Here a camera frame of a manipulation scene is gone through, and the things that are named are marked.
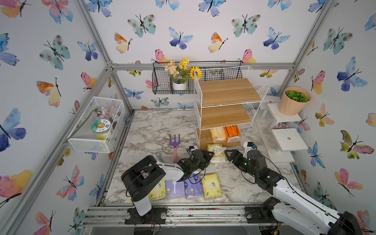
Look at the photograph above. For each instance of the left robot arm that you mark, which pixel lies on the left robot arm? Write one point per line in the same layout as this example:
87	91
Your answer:
140	179

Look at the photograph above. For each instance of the purple tissue pack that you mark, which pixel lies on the purple tissue pack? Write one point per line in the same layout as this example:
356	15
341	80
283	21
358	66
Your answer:
193	186
175	189

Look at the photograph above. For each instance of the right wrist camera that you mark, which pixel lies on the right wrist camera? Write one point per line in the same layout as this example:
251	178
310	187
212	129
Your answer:
248	146

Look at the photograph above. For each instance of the pink pot with green plant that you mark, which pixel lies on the pink pot with green plant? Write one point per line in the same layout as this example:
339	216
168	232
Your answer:
290	107

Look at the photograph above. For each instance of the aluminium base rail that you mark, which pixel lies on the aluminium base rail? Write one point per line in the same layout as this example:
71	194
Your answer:
198	215

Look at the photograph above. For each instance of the white wire shelf rack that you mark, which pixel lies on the white wire shelf rack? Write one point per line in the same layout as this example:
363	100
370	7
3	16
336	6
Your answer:
226	97

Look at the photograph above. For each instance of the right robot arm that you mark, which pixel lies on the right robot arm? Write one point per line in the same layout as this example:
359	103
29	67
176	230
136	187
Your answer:
290	205

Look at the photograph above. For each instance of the white wire wall basket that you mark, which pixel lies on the white wire wall basket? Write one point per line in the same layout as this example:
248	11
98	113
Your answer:
95	145

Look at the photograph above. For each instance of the teal cleaning brush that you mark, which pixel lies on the teal cleaning brush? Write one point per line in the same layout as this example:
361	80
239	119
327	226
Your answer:
160	157

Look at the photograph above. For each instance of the green tissue pack shelf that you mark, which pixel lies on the green tissue pack shelf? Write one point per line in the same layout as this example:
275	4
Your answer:
211	186

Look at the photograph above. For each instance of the black wire wall basket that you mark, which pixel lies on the black wire wall basket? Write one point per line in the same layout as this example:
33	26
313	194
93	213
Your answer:
164	83

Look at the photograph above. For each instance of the artificial pink flower stem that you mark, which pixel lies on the artificial pink flower stem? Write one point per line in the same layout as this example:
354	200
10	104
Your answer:
83	129

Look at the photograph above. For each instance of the pale yellow tissue pack bottom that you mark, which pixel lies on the pale yellow tissue pack bottom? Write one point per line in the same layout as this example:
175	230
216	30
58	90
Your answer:
219	153

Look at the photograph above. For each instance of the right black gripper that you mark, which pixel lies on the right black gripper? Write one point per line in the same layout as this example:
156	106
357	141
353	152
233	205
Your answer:
233	155

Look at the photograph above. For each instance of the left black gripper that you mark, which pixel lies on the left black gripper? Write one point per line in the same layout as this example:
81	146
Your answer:
205	157

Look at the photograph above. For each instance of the purple garden fork toy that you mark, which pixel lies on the purple garden fork toy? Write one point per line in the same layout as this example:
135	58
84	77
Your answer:
174	143

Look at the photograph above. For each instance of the white lower step shelf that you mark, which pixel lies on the white lower step shelf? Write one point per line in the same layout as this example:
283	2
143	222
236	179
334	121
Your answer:
288	140

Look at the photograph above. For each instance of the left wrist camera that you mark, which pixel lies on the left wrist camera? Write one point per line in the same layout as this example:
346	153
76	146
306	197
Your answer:
191	149

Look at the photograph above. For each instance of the flower pot with yellow flowers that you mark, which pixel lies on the flower pot with yellow flowers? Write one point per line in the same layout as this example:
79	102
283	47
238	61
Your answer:
180	74

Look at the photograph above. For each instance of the green tissue pack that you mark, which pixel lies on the green tissue pack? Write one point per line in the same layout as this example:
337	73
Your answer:
158	192

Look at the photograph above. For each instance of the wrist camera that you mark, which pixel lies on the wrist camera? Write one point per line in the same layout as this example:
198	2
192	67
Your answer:
191	149
248	146

